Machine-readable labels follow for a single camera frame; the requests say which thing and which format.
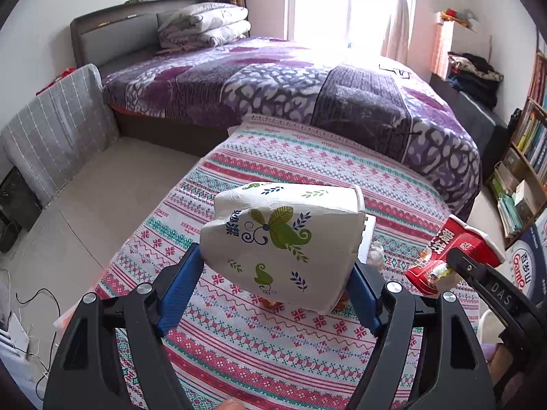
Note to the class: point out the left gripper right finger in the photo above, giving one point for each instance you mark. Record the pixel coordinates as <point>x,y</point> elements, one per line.
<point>451,372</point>

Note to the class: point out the red white snack wrapper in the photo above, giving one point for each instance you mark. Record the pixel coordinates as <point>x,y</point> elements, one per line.
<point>437,268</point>

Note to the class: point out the white plastic trash bin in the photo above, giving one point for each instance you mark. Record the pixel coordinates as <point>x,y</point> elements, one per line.
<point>489,328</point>

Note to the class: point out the upper blue Ganten box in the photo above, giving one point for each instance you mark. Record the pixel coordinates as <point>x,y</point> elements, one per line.
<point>527,257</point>

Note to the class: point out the striped patterned table cloth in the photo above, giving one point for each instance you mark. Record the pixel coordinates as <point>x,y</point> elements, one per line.
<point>162,330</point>

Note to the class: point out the black box on floor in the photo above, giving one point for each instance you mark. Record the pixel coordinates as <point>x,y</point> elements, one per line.
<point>20,208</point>

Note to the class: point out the wooden bookshelf with books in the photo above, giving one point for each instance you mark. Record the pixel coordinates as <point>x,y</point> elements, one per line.
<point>518,183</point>

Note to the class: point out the grey checked cushion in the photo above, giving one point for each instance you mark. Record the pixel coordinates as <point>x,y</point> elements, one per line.
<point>59,131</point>

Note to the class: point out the purple patterned bed quilt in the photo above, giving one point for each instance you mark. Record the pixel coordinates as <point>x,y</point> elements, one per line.
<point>213,89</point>

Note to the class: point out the pile of folded clothes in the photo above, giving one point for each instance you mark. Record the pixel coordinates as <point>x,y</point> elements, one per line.
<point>474,76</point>

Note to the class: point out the black glasses on bed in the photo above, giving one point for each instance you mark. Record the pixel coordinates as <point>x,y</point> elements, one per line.
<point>401,73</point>

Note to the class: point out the pink white curtain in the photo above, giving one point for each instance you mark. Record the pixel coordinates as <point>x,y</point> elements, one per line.
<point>399,31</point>

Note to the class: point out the white storage box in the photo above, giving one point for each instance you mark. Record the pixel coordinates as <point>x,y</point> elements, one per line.
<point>451,36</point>

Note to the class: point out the dark bed headboard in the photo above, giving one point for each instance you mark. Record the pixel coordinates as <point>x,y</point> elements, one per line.
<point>105,35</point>

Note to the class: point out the folded grey floral duvet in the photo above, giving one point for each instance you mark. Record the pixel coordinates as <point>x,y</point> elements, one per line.
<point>209,24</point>

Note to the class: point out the bright window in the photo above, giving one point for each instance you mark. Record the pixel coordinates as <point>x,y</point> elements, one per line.
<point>357,25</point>

